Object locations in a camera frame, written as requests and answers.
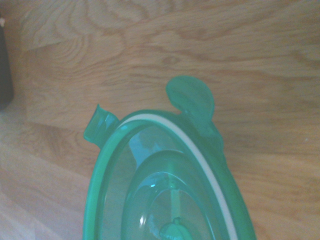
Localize green round container lid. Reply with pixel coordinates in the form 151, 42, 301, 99
81, 74, 257, 240

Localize black flat object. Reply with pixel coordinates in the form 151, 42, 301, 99
0, 17, 14, 111

